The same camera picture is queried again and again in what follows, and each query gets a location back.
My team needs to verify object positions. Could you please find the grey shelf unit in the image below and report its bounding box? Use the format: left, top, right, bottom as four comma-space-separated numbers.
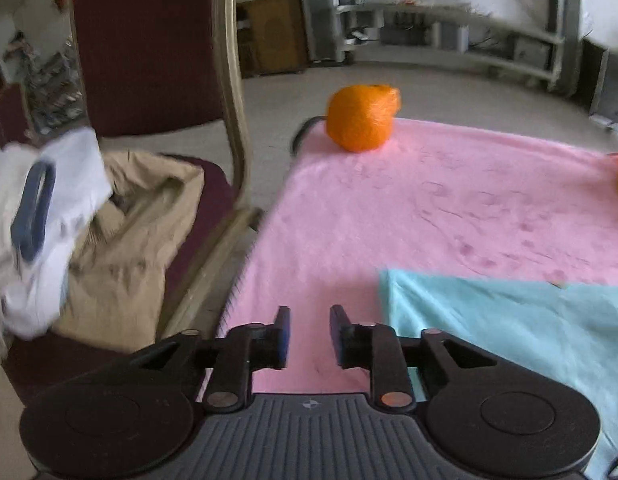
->
299, 0, 584, 93

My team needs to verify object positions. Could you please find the pink printed blanket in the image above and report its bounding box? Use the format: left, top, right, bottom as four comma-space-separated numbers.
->
216, 119, 618, 396

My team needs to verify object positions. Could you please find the maroon chair with gold frame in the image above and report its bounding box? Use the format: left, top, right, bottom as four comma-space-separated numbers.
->
0, 0, 262, 406

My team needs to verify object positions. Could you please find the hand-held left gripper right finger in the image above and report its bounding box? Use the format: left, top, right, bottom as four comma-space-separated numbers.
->
330, 304, 497, 408

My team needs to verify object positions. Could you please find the bumpy orange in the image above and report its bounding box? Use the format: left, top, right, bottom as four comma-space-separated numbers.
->
326, 84, 402, 153

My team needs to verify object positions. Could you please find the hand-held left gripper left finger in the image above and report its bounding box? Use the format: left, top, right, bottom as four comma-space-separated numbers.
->
131, 305, 292, 408

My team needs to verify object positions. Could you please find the wooden cabinet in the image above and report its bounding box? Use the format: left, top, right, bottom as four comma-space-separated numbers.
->
236, 0, 310, 78

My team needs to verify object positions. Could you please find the beige cloth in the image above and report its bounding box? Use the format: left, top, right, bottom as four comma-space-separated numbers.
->
51, 150, 206, 353

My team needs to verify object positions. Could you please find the teal t-shirt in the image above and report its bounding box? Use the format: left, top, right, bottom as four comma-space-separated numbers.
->
379, 269, 618, 480

